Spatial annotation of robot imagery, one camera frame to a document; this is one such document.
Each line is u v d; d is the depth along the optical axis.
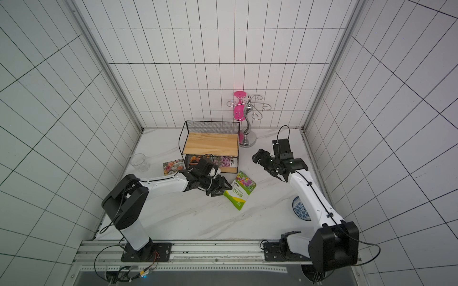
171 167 1.00
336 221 0.40
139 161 0.98
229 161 1.00
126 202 0.47
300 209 0.84
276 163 0.60
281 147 0.61
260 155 0.73
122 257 0.73
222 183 0.77
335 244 0.39
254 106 0.90
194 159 1.03
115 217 0.46
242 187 0.90
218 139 0.95
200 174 0.71
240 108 1.03
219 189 0.78
